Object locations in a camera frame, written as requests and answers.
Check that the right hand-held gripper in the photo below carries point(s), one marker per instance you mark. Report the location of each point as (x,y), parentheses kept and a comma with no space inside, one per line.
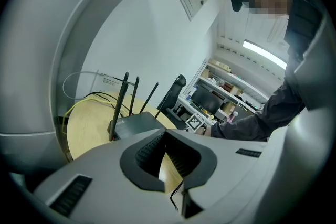
(195,123)

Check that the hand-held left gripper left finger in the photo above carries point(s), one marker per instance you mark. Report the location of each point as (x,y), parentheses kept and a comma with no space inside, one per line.
(105,178)

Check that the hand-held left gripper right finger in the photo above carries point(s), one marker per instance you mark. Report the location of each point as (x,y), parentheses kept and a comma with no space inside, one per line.
(225,165)

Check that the black router with antennas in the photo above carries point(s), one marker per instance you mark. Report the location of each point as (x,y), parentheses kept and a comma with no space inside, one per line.
(136,126)

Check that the person's right forearm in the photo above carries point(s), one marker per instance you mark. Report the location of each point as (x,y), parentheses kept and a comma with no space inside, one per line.
(262,118)

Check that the black monitor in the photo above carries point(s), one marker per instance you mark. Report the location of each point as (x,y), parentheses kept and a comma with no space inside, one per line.
(207,99)

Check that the black high-back office chair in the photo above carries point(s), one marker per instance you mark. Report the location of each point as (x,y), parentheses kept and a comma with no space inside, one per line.
(178,84)

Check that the round wooden table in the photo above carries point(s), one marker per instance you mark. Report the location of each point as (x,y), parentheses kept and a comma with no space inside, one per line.
(89,128)

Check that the white shelving unit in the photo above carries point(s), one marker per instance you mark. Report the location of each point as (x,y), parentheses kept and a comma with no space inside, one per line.
(236,81)

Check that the ceiling light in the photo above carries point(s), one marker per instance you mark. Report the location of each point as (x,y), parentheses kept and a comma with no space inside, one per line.
(262,52)

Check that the person's dark jacket torso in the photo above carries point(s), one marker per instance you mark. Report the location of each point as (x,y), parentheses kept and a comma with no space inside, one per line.
(302,21)

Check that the white wall box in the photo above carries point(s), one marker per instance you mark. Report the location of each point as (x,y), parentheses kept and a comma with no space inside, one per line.
(107,80)

